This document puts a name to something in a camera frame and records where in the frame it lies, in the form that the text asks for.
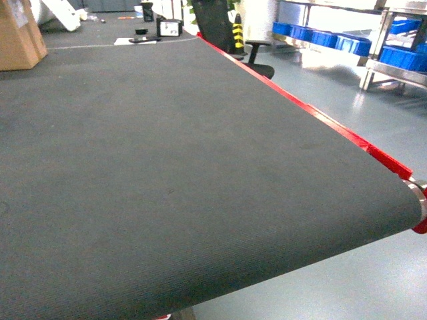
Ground stainless steel shelf rack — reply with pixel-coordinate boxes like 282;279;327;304
272;1;426;91

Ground yellow black striped bollard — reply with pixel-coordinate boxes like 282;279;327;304
232;13;247;56

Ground dark grey conveyor belt mat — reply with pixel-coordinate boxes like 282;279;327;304
1;22;423;319

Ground black office chair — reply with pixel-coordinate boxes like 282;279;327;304
191;1;275;79

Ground black white device on table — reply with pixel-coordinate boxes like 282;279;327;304
156;15;183;37

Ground white paper sheet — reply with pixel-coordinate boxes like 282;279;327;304
114;37;159;46

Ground large cardboard box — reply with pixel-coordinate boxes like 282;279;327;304
1;1;47;71

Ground red conveyor side rail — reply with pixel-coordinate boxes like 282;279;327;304
196;31;415;182

